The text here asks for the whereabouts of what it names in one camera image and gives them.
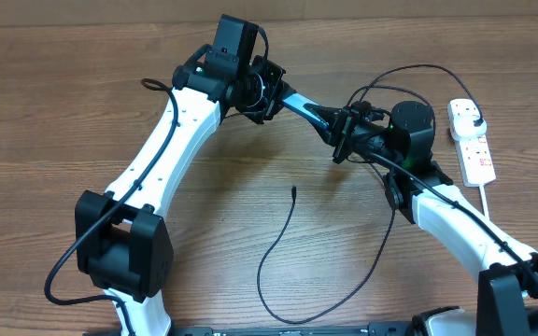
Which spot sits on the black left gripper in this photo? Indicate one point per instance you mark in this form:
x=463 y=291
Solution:
x=278 y=87

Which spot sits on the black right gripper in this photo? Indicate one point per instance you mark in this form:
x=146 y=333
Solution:
x=339 y=119

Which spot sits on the blue smartphone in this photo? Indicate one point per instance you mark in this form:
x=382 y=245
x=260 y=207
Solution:
x=299 y=104

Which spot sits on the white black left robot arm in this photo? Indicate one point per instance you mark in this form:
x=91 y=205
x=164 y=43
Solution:
x=123 y=244

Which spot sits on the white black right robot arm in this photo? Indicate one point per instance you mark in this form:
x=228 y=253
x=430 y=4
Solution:
x=505 y=270

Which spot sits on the white charger adapter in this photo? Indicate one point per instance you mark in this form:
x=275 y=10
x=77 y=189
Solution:
x=465 y=127

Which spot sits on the white power strip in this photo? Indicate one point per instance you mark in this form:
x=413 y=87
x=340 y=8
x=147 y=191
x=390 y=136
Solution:
x=474 y=156

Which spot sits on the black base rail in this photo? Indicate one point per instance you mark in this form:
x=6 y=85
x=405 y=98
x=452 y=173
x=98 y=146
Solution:
x=390 y=328

